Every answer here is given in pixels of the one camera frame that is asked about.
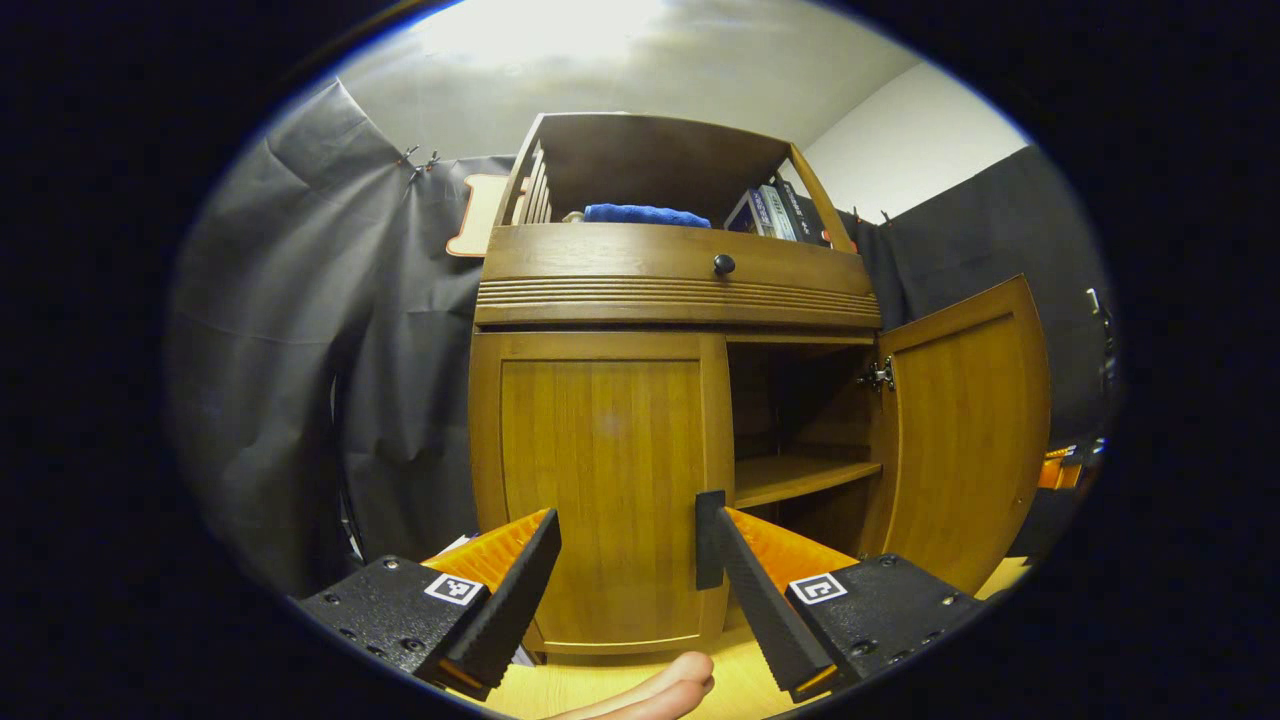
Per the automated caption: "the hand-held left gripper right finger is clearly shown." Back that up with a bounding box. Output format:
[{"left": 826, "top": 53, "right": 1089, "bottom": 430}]
[{"left": 695, "top": 490, "right": 986, "bottom": 704}]

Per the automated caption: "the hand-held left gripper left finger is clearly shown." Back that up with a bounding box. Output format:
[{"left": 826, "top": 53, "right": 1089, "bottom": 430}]
[{"left": 298, "top": 508, "right": 563, "bottom": 703}]

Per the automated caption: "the wooden cabinet door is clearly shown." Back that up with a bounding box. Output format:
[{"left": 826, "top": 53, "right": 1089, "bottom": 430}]
[
  {"left": 860, "top": 275, "right": 1053, "bottom": 596},
  {"left": 470, "top": 332, "right": 736, "bottom": 656}
]

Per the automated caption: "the wooden double-door shoe cabinet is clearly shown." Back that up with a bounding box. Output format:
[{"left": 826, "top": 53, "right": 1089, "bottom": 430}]
[{"left": 468, "top": 110, "right": 886, "bottom": 666}]

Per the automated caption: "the wooden cabinet drawer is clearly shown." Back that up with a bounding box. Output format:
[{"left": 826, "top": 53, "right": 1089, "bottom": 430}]
[{"left": 473, "top": 222, "right": 883, "bottom": 331}]

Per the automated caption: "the wooden inner shelf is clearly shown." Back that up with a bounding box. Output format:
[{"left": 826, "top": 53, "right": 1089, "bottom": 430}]
[{"left": 735, "top": 452, "right": 883, "bottom": 509}]

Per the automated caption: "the dark book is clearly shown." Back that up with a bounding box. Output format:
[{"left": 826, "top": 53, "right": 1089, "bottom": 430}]
[{"left": 775, "top": 178, "right": 833, "bottom": 249}]

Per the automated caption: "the light grey book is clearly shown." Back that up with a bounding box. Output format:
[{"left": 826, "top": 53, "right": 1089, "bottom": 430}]
[{"left": 757, "top": 184, "right": 799, "bottom": 243}]

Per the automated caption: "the blue book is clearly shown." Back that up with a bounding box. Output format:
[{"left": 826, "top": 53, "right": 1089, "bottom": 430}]
[{"left": 723, "top": 190, "right": 771, "bottom": 239}]

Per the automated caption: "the blue folded towel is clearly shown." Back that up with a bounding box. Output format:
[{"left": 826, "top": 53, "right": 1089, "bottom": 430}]
[{"left": 583, "top": 203, "right": 713, "bottom": 229}]

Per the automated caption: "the ceiling light panel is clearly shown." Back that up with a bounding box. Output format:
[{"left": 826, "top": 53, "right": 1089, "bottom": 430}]
[{"left": 410, "top": 0, "right": 671, "bottom": 66}]

